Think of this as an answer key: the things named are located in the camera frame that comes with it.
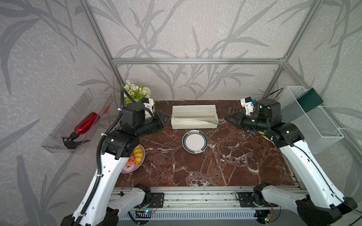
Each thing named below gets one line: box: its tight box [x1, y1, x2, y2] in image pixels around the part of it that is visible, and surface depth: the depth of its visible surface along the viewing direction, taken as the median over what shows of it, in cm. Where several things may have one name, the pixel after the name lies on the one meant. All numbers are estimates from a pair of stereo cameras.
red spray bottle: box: [61, 111, 99, 149], surface depth 63 cm
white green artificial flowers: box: [123, 79, 152, 106], surface depth 87 cm
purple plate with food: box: [121, 144, 146, 174], surface depth 86 cm
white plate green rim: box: [181, 129, 209, 154], surface depth 98 cm
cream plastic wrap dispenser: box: [171, 104, 219, 130], surface depth 107 cm
